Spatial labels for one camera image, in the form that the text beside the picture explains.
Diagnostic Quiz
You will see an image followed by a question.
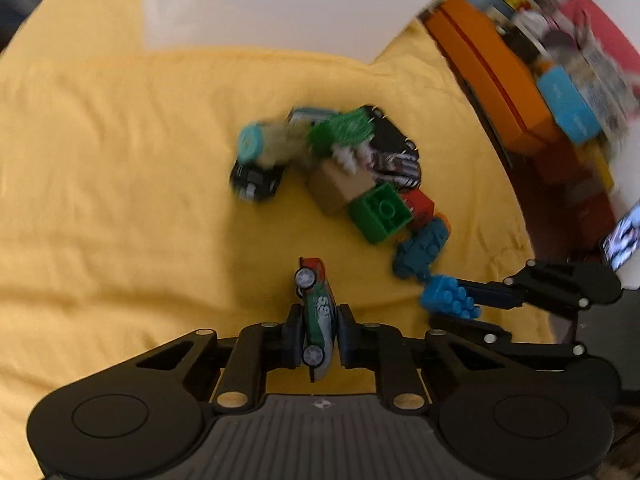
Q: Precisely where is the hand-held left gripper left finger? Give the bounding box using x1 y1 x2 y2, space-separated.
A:
135 305 307 409

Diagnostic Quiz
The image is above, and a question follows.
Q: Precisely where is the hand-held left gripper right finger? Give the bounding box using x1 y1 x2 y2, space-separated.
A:
337 305 506 409

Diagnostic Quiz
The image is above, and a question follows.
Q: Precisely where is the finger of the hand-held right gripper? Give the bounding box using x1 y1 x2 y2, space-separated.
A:
465 260 623 318
430 315 588 361

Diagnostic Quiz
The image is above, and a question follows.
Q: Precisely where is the green white toy race car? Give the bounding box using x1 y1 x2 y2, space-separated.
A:
294 257 337 383

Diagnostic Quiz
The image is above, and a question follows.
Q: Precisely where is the blue building brick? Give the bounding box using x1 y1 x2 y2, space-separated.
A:
420 274 482 320

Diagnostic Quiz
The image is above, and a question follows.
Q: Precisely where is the green building brick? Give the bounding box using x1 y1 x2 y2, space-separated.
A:
348 182 413 245

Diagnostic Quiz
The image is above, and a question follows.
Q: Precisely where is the green round toy piece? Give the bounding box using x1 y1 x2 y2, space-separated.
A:
307 108 375 157

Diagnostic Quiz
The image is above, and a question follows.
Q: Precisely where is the white plastic bin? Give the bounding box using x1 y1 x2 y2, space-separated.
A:
141 0 463 66

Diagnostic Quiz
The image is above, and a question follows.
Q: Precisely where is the brown wooden desktop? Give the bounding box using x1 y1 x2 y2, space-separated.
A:
435 35 621 346

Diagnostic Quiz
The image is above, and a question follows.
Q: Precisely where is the dark teal building brick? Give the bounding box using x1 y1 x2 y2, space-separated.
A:
392 217 452 281

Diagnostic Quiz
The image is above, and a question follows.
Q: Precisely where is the black white printed packet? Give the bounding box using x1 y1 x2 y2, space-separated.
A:
600 205 640 272

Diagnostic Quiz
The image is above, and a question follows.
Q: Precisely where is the red building brick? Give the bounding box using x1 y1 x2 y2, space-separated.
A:
402 189 437 226

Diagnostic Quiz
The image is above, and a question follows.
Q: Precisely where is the tan wooden block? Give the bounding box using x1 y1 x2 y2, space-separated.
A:
306 157 372 217

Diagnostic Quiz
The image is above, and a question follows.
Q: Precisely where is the black toy car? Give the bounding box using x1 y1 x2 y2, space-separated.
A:
230 157 283 204

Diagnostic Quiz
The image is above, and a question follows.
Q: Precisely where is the black striped toy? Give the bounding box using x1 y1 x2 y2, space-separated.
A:
366 105 423 192

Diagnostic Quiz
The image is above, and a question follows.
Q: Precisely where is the light blue box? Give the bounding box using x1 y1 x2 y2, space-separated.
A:
537 65 601 146

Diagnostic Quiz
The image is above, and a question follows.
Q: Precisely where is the teal capped beige toy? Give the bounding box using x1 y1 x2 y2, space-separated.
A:
236 120 312 168

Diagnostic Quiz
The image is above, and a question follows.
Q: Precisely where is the orange box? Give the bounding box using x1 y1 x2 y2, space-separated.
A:
425 0 563 156

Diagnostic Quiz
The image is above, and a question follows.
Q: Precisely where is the yellow cloth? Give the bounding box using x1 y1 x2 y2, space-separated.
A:
0 0 556 480

